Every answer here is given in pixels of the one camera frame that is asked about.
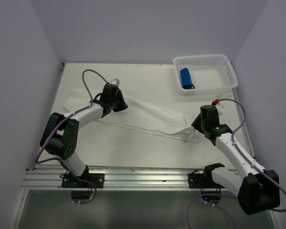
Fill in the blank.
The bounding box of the white towel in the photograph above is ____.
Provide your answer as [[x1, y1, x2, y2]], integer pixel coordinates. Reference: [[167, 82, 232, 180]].
[[63, 88, 202, 144]]

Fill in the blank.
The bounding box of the blue towel with black trim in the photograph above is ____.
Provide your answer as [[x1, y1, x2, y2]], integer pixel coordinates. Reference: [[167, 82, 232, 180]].
[[180, 68, 195, 90]]

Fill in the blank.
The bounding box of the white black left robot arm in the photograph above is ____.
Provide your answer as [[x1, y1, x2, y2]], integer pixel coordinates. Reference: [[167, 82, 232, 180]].
[[40, 83, 128, 187]]

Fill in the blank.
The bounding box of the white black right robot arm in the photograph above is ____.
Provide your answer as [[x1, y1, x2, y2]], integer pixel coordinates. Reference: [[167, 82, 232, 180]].
[[192, 105, 280, 215]]

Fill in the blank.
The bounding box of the white plastic basket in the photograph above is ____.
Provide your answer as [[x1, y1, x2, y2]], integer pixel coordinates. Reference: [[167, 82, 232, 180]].
[[173, 54, 238, 96]]

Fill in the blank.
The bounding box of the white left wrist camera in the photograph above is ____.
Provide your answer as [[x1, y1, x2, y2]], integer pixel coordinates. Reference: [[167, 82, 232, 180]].
[[110, 78, 120, 87]]

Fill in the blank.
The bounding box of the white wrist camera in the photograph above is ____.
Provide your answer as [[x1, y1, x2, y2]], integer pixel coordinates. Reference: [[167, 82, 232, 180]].
[[212, 99, 224, 117], [110, 78, 120, 87]]

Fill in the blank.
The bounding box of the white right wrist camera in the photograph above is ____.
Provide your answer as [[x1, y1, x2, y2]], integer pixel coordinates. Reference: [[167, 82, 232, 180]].
[[212, 99, 224, 117]]

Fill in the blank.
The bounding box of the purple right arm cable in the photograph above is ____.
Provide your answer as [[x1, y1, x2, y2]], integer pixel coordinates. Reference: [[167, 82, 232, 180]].
[[186, 98, 286, 229]]

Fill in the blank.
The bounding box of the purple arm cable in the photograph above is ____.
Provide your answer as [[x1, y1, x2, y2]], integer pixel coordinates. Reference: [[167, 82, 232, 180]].
[[186, 98, 286, 229], [35, 69, 110, 205]]

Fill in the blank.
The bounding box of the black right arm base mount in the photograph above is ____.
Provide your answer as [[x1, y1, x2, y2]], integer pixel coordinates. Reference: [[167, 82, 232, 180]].
[[187, 170, 218, 189]]

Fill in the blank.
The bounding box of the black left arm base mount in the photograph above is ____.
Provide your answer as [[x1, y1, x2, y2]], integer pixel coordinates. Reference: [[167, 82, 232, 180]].
[[60, 172, 105, 188]]

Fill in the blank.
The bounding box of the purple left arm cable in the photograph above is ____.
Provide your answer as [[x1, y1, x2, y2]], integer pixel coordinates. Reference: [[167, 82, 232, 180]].
[[35, 69, 110, 205]]

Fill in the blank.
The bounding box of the aluminium rail frame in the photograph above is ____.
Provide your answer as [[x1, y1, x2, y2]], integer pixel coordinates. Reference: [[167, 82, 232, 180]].
[[10, 63, 281, 229]]

